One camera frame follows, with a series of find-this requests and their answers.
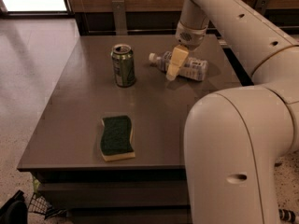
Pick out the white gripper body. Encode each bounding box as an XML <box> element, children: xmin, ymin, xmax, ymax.
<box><xmin>175</xmin><ymin>21</ymin><xmax>208</xmax><ymax>50</ymax></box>

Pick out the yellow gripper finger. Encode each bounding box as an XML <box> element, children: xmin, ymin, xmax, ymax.
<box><xmin>166</xmin><ymin>45</ymin><xmax>189</xmax><ymax>81</ymax></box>

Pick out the clear plastic water bottle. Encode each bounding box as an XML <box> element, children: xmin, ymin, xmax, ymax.
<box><xmin>149</xmin><ymin>51</ymin><xmax>208</xmax><ymax>81</ymax></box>

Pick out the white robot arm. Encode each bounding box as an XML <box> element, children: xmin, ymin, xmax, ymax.
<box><xmin>177</xmin><ymin>0</ymin><xmax>299</xmax><ymax>224</ymax></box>

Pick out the green soda can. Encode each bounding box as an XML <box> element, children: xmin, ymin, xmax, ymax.
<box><xmin>111</xmin><ymin>44</ymin><xmax>136</xmax><ymax>88</ymax></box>

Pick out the green and yellow sponge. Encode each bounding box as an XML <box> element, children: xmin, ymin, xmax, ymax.
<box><xmin>100</xmin><ymin>116</ymin><xmax>135</xmax><ymax>162</ymax></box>

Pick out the grey drawer cabinet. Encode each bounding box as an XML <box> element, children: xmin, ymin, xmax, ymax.
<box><xmin>18</xmin><ymin>35</ymin><xmax>239</xmax><ymax>224</ymax></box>

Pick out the black and white striped rod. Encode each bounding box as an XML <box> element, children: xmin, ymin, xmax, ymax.
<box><xmin>278</xmin><ymin>209</ymin><xmax>299</xmax><ymax>224</ymax></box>

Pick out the black object on floor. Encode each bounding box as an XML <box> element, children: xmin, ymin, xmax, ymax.
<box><xmin>0</xmin><ymin>190</ymin><xmax>28</xmax><ymax>224</ymax></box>

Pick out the left metal wall bracket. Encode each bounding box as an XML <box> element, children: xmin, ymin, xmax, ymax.
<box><xmin>112</xmin><ymin>0</ymin><xmax>128</xmax><ymax>35</ymax></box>

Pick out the black wire basket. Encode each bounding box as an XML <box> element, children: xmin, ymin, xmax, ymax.
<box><xmin>28</xmin><ymin>193</ymin><xmax>66</xmax><ymax>219</ymax></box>

